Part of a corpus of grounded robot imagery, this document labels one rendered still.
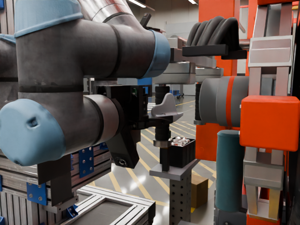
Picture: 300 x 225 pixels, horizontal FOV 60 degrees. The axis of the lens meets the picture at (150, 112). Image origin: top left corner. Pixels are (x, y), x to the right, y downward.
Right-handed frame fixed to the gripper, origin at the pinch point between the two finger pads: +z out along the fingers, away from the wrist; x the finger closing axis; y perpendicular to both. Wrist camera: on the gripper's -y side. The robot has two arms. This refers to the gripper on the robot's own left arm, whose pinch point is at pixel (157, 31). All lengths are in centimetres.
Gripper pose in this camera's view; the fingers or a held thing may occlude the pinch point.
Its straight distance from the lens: 185.8
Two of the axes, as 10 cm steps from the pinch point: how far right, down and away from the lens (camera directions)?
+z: 6.6, -1.0, 7.4
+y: -1.0, 9.7, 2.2
